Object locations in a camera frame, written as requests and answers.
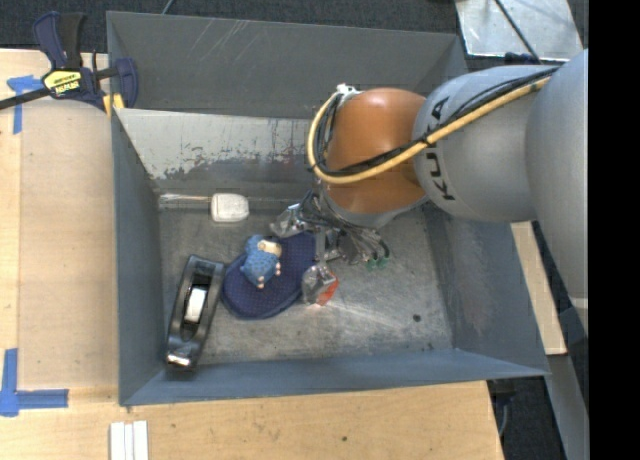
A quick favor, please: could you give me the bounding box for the dark blue oval cloth pad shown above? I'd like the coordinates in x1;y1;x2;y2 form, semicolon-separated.
220;231;319;321

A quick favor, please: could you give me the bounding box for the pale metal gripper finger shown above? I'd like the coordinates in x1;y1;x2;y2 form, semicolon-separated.
269;203;303;240
300;263;341;307

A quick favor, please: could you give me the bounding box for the white brush with clear handle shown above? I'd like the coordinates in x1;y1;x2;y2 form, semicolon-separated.
159;191;251;224

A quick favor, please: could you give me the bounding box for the grey metal bin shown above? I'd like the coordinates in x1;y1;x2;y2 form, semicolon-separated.
105;10;553;407

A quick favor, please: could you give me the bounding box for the black tape dispenser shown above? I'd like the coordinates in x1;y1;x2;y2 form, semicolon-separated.
165;254;226;370

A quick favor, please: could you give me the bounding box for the blue toy animal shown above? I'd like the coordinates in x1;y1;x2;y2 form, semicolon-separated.
239;233;284;291

